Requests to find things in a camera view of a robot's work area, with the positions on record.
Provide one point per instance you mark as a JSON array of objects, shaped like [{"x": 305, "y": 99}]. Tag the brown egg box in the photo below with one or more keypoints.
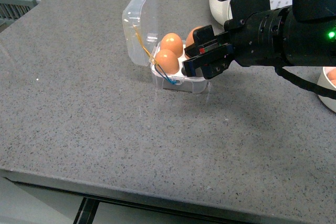
[
  {"x": 172, "y": 42},
  {"x": 190, "y": 39},
  {"x": 167, "y": 62}
]

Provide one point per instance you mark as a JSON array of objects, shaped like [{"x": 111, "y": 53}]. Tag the clear plastic egg box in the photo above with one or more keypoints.
[{"x": 141, "y": 29}]

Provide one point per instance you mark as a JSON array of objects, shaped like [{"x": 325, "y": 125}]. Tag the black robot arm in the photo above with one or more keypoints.
[{"x": 301, "y": 34}]

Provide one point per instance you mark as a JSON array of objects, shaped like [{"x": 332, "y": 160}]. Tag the brown egg box back right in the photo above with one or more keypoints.
[{"x": 190, "y": 39}]

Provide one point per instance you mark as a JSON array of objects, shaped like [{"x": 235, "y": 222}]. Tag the grey vent grille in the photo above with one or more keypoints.
[{"x": 12, "y": 10}]

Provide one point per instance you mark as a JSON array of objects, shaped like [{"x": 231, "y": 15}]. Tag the brown egg bowl right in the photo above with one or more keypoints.
[{"x": 332, "y": 76}]

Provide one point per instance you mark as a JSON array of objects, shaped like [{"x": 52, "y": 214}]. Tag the brown egg box front left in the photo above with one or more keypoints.
[{"x": 167, "y": 62}]

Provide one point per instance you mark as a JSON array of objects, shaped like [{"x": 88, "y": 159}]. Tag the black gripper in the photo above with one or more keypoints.
[{"x": 258, "y": 42}]

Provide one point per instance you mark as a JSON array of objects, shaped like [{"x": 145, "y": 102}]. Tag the white round bowl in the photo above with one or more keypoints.
[{"x": 326, "y": 83}]

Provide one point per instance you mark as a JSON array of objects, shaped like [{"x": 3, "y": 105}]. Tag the brown egg box back left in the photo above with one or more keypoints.
[{"x": 172, "y": 42}]

